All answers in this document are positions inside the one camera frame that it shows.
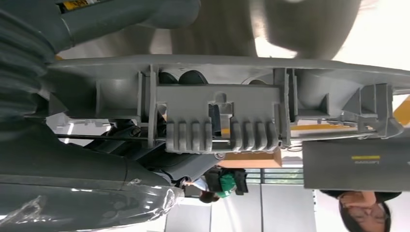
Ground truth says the black bag with teal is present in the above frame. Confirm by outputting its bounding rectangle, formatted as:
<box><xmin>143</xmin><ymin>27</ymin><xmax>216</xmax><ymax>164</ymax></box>
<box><xmin>184</xmin><ymin>167</ymin><xmax>249</xmax><ymax>204</ymax></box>

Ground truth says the brown cardboard box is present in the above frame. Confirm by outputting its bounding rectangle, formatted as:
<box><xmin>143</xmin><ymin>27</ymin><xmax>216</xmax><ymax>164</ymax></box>
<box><xmin>218</xmin><ymin>149</ymin><xmax>282</xmax><ymax>169</ymax></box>

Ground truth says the grey laptop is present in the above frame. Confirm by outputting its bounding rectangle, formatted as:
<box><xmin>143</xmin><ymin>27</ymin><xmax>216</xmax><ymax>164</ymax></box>
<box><xmin>302</xmin><ymin>137</ymin><xmax>410</xmax><ymax>192</ymax></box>

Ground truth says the person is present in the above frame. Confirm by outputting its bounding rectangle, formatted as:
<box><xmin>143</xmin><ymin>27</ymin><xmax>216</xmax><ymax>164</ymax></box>
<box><xmin>320</xmin><ymin>189</ymin><xmax>403</xmax><ymax>232</ymax></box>

